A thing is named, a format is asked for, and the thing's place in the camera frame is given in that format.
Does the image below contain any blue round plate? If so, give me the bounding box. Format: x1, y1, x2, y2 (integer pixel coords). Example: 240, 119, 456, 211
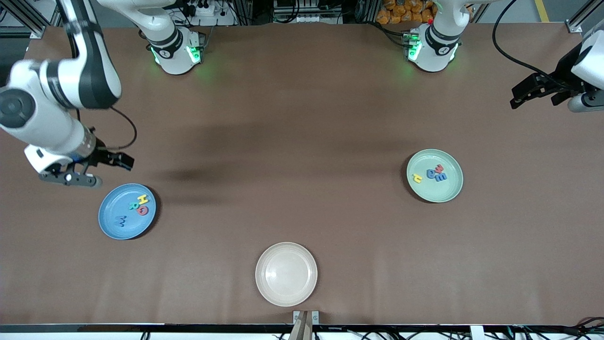
98, 183, 157, 240

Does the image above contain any green round plate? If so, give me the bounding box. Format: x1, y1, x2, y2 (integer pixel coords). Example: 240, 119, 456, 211
406, 149, 464, 204

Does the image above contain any beige round plate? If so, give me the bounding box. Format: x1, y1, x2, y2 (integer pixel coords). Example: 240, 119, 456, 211
255, 242, 318, 307

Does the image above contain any orange objects pile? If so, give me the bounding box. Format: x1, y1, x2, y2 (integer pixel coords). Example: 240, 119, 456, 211
376, 0, 437, 25

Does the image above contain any white power strip with plugs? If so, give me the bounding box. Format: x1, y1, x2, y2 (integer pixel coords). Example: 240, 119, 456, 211
182, 0, 236, 26

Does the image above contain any long white power strip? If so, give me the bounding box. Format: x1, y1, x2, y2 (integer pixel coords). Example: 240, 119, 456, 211
278, 12, 341, 24

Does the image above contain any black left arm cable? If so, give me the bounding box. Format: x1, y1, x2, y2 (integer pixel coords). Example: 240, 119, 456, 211
492, 0, 569, 90

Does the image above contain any aluminium frame profile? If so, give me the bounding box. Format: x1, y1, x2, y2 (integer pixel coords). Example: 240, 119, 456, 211
0, 0, 64, 39
566, 0, 604, 34

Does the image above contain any metal table edge bracket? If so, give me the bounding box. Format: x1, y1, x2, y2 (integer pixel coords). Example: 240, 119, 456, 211
293, 310, 320, 326

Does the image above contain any black cables tangle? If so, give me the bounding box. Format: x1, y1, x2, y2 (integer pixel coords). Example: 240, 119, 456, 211
512, 316, 604, 340

